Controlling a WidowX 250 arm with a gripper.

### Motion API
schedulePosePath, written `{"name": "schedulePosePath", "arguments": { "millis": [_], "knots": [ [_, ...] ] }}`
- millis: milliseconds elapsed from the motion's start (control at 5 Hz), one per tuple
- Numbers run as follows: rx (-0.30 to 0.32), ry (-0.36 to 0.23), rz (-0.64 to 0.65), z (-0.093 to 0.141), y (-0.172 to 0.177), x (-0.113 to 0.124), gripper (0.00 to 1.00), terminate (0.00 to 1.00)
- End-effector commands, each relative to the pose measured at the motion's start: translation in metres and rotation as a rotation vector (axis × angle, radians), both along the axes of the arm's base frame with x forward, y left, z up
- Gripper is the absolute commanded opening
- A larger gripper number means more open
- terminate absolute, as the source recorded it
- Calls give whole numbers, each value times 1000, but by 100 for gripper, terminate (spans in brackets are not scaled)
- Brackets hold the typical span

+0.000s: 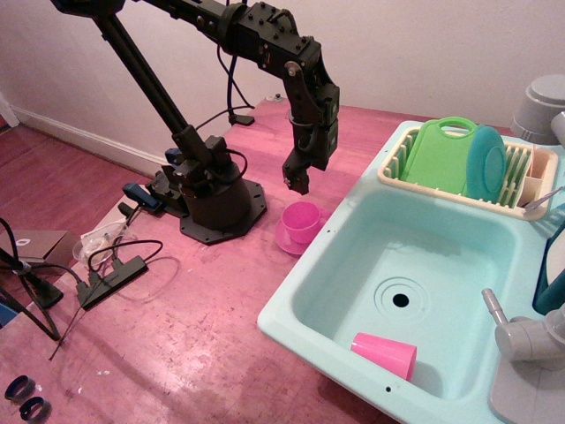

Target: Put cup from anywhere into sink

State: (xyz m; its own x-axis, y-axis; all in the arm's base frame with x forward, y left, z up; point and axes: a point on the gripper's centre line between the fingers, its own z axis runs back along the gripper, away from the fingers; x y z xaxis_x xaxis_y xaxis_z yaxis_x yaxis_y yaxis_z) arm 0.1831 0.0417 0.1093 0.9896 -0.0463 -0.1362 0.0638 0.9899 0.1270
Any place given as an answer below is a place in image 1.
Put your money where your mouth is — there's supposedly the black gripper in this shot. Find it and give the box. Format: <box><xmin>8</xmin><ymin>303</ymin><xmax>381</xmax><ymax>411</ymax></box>
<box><xmin>282</xmin><ymin>60</ymin><xmax>340</xmax><ymax>194</ymax></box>

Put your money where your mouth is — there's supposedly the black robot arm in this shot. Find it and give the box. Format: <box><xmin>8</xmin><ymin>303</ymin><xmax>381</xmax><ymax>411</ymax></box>
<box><xmin>56</xmin><ymin>1</ymin><xmax>340</xmax><ymax>245</ymax></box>

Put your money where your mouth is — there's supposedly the clear plastic cup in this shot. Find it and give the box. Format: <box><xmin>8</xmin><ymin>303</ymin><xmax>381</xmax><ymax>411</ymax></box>
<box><xmin>72</xmin><ymin>221</ymin><xmax>132</xmax><ymax>268</ymax></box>

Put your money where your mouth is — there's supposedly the pink saucer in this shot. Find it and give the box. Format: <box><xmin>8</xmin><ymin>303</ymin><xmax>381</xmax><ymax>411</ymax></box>
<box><xmin>275</xmin><ymin>220</ymin><xmax>311</xmax><ymax>255</ymax></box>

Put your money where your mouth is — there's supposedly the green cutting board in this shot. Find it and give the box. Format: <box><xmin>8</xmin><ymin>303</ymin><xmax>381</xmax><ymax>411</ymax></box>
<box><xmin>400</xmin><ymin>117</ymin><xmax>478</xmax><ymax>194</ymax></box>

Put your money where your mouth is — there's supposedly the blue clamp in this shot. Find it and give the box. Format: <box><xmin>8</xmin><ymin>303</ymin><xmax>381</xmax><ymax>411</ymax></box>
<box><xmin>122</xmin><ymin>183</ymin><xmax>162</xmax><ymax>212</ymax></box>

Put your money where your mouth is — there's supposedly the teal plate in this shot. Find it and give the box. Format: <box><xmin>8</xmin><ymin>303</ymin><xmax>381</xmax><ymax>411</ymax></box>
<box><xmin>466</xmin><ymin>125</ymin><xmax>507</xmax><ymax>202</ymax></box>

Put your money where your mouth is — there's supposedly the pink plastic tumbler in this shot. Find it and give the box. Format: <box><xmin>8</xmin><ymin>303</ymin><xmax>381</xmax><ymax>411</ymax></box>
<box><xmin>350</xmin><ymin>332</ymin><xmax>418</xmax><ymax>381</ymax></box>

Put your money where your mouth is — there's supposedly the black USB hub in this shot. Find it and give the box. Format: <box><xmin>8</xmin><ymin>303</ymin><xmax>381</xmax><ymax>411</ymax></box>
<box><xmin>77</xmin><ymin>256</ymin><xmax>147</xmax><ymax>310</ymax></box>

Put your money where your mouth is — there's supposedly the cream dish rack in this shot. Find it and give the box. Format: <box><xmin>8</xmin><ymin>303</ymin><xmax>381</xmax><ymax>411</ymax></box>
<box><xmin>378</xmin><ymin>125</ymin><xmax>559</xmax><ymax>221</ymax></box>

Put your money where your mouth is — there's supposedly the brown cardboard box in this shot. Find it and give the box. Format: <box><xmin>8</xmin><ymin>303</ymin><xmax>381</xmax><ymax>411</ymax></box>
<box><xmin>14</xmin><ymin>230</ymin><xmax>79</xmax><ymax>276</ymax></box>

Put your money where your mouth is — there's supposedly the grey plastic canister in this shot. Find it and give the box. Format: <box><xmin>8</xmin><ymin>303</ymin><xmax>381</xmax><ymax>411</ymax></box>
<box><xmin>510</xmin><ymin>74</ymin><xmax>564</xmax><ymax>147</ymax></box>

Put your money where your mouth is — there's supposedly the black power adapter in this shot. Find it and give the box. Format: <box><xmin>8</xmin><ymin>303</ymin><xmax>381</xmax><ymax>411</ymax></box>
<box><xmin>20</xmin><ymin>268</ymin><xmax>64</xmax><ymax>308</ymax></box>

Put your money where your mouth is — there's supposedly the grey toy faucet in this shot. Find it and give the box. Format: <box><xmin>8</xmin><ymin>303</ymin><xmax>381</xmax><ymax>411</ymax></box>
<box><xmin>481</xmin><ymin>288</ymin><xmax>564</xmax><ymax>369</ymax></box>

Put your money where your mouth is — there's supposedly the pink teacup with handle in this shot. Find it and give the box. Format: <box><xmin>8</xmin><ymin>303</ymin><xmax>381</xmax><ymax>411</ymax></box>
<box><xmin>281</xmin><ymin>201</ymin><xmax>331</xmax><ymax>244</ymax></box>

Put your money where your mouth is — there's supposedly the black ring right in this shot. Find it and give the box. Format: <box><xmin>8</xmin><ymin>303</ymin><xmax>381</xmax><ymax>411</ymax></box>
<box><xmin>19</xmin><ymin>397</ymin><xmax>49</xmax><ymax>421</ymax></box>

